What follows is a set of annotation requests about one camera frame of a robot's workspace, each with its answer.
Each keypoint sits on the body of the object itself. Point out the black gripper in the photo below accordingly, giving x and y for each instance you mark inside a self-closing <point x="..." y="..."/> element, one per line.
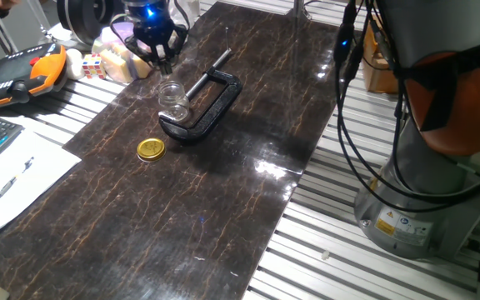
<point x="154" y="29"/>

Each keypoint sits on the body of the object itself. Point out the gold jar lid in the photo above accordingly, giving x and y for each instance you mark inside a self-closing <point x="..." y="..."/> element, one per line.
<point x="151" y="149"/>

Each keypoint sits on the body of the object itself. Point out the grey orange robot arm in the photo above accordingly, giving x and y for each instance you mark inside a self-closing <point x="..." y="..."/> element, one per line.
<point x="431" y="187"/>

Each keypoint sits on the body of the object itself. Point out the small glass jar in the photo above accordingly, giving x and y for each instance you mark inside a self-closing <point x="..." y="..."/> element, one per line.
<point x="173" y="102"/>

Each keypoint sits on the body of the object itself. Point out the bystander's hand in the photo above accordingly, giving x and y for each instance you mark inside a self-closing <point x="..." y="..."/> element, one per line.
<point x="6" y="3"/>

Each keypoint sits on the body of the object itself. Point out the plastic bag of sponges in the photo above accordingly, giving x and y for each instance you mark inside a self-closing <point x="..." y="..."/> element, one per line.
<point x="117" y="64"/>

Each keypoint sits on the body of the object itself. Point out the clear plastic bag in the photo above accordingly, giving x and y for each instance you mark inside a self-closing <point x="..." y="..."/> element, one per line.
<point x="190" y="10"/>

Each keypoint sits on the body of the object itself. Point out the Rubik's cube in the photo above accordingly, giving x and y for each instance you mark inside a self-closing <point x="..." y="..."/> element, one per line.
<point x="94" y="66"/>

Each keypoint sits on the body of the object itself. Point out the black C-clamp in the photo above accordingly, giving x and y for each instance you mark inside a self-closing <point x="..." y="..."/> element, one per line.
<point x="206" y="121"/>

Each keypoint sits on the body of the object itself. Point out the black filament spool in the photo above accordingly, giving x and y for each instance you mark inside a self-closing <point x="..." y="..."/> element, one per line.
<point x="86" y="18"/>

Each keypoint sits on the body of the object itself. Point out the dark marble pattern mat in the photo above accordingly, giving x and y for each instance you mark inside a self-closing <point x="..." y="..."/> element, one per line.
<point x="161" y="200"/>

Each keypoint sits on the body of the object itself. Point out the orange black teach pendant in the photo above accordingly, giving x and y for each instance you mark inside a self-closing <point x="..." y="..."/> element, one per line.
<point x="15" y="79"/>

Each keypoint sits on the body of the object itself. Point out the white paper sheet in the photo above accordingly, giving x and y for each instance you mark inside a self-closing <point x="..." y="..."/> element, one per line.
<point x="27" y="179"/>

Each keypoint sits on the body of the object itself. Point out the black pen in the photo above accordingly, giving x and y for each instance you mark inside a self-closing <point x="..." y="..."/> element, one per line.
<point x="13" y="180"/>

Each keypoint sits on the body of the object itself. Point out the brown cardboard box with inserts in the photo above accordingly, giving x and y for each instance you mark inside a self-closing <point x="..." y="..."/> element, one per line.
<point x="377" y="75"/>

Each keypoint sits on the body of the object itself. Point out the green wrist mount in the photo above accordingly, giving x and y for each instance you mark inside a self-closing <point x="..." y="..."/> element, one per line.
<point x="144" y="2"/>

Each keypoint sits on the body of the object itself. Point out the thin aluminium post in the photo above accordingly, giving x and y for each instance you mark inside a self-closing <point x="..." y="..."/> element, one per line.
<point x="299" y="8"/>

